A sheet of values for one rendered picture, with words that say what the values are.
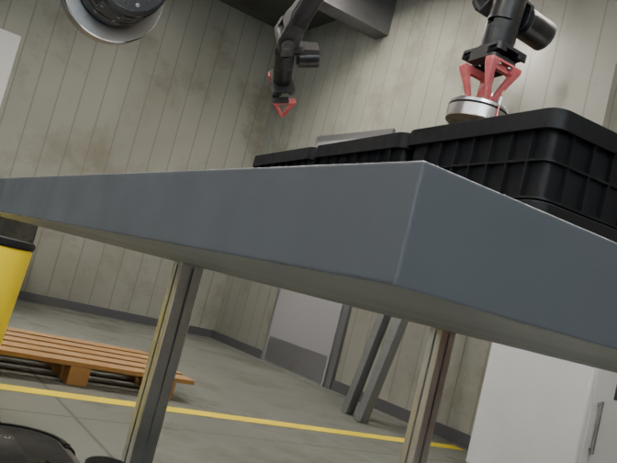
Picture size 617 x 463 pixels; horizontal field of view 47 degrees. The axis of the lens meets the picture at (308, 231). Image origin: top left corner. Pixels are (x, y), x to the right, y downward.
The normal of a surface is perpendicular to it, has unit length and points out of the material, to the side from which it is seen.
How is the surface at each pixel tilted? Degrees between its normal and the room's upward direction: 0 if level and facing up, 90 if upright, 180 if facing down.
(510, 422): 90
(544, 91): 90
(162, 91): 90
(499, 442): 90
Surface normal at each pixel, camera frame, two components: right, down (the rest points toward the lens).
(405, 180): -0.81, -0.26
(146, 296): 0.54, 0.06
